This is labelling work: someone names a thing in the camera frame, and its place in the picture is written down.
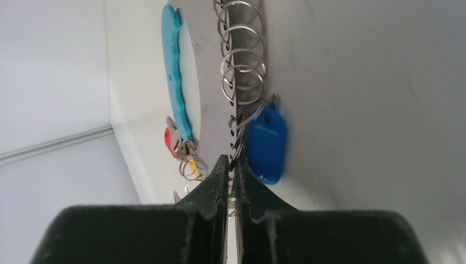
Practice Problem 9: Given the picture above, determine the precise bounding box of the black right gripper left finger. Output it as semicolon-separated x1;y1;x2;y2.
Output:
31;155;229;263

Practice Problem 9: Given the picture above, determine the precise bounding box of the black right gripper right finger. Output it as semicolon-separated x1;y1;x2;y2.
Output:
235;160;428;263

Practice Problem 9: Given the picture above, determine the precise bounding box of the round key organizer with rings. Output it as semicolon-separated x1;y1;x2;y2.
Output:
162;1;267;172

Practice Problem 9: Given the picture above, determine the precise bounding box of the yellow tagged key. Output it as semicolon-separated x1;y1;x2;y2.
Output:
179;155;208;194

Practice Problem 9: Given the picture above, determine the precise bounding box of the red tagged key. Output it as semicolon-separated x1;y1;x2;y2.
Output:
164;116;182;158

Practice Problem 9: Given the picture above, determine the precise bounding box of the dark blue key tag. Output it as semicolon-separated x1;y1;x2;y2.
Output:
247;104;287;185

